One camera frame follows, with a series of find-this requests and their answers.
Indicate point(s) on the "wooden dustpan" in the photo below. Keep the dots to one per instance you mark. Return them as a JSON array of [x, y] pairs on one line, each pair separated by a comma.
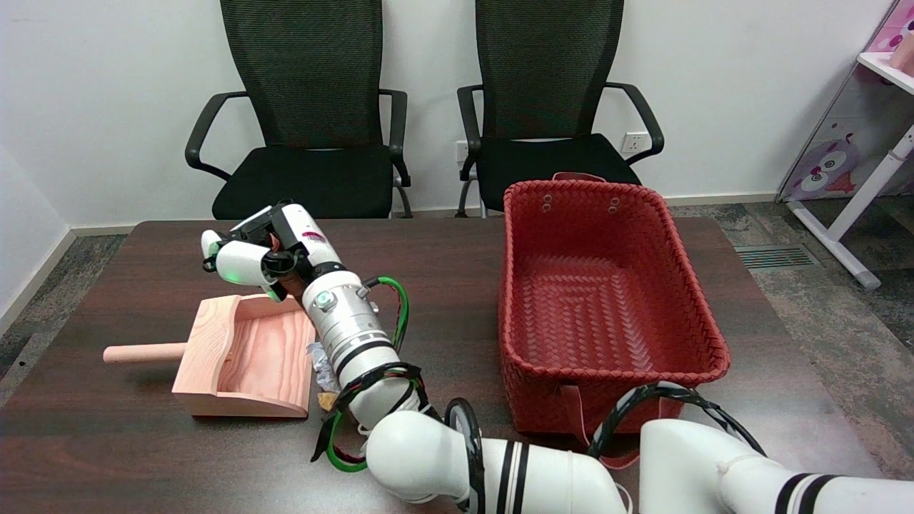
[[207, 357]]

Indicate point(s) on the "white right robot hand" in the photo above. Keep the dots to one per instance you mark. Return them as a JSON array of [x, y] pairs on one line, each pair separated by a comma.
[[303, 235]]

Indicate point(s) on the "pink white shelf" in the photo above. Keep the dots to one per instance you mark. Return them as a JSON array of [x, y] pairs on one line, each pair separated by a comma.
[[889, 32]]

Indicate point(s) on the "red woven basket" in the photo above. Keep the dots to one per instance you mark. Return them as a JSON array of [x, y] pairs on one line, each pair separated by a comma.
[[593, 300]]

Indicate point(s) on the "white wall outlet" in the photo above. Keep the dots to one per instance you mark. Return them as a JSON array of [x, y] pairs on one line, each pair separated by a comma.
[[461, 150], [634, 142]]

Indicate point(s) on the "floor vent grille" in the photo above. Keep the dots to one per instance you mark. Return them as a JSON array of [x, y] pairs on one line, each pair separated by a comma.
[[775, 257]]

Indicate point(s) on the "black mesh office chair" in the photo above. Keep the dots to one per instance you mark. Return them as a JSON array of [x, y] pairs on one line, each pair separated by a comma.
[[307, 178], [543, 71]]

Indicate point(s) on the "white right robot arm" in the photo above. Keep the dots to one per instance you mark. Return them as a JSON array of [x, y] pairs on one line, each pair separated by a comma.
[[350, 328]]

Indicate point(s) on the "white desk leg frame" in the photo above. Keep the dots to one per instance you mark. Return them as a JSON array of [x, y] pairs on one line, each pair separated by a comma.
[[850, 207]]

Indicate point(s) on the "tan paper ball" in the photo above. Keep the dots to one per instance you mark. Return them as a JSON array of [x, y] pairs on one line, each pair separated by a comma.
[[326, 401]]

